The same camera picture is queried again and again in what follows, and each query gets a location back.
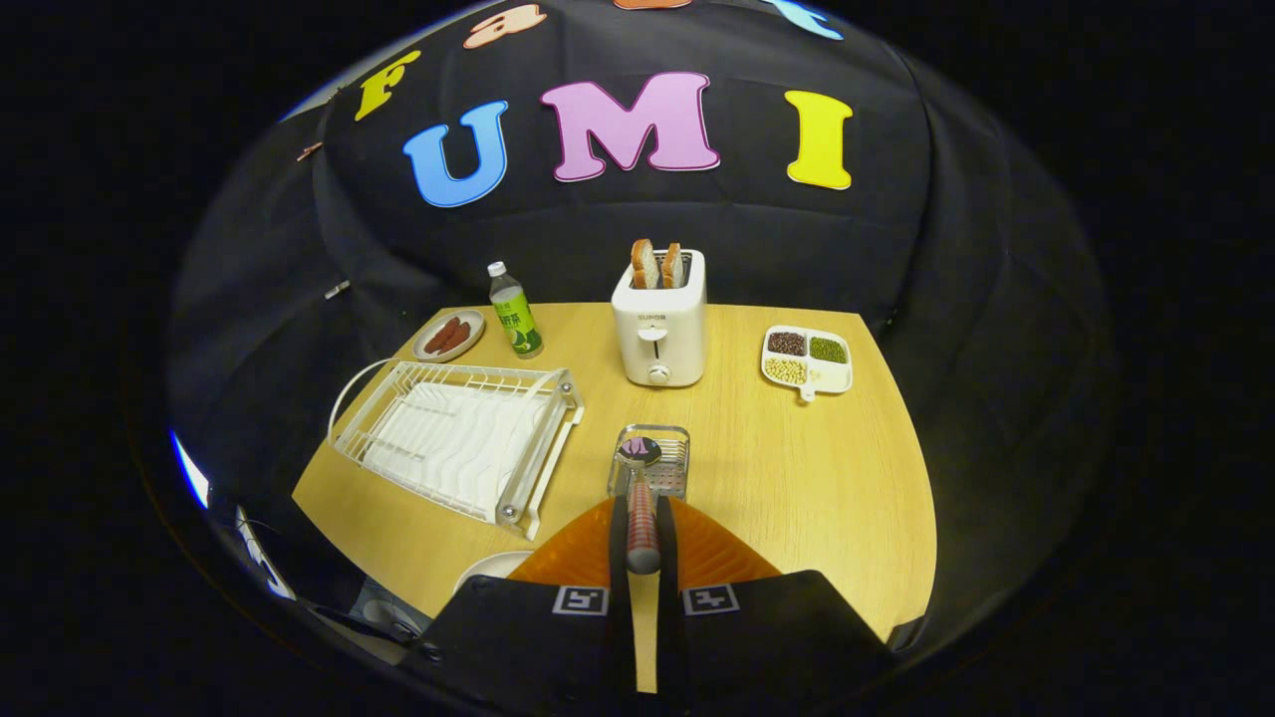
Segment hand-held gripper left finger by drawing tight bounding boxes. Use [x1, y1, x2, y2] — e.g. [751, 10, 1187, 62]
[416, 493, 638, 717]

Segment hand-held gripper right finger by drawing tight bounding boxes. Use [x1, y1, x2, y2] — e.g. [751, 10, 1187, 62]
[655, 495, 899, 717]

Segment red-handled spoon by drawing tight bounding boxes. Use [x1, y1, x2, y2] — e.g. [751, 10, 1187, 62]
[616, 435, 664, 577]

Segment grey round plate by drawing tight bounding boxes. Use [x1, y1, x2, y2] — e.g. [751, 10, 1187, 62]
[453, 550, 536, 596]

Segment small metal basket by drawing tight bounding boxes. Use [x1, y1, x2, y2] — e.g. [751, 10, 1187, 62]
[608, 424, 691, 501]

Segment white wire dish rack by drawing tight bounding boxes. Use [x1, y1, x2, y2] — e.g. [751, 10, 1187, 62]
[327, 358, 586, 542]

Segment white divided dish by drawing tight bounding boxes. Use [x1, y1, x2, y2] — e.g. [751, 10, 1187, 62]
[760, 325, 855, 403]

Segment small beige plate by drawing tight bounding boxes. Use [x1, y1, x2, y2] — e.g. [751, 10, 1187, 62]
[411, 308, 487, 363]

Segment white toaster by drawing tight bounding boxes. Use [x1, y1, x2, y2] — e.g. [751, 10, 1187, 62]
[611, 248, 708, 388]

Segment green tea bottle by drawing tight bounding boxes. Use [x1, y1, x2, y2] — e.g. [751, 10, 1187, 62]
[487, 261, 545, 359]

